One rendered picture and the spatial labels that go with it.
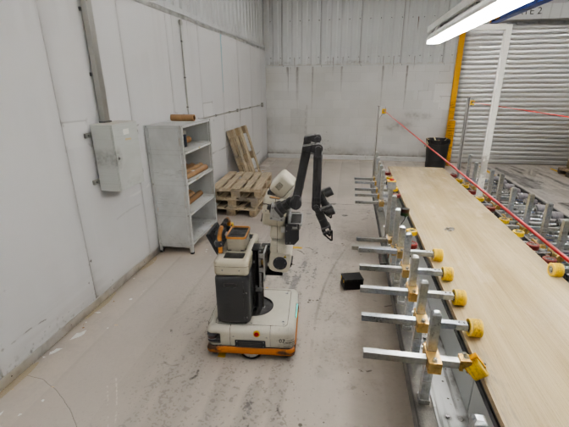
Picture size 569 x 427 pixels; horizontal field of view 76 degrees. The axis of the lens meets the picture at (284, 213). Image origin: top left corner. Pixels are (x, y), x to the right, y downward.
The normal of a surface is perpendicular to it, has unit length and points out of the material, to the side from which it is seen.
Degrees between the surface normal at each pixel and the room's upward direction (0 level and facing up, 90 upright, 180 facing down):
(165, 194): 90
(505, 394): 0
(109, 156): 90
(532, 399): 0
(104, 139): 90
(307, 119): 90
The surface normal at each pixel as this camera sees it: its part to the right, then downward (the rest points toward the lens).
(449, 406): 0.00, -0.94
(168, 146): -0.17, 0.33
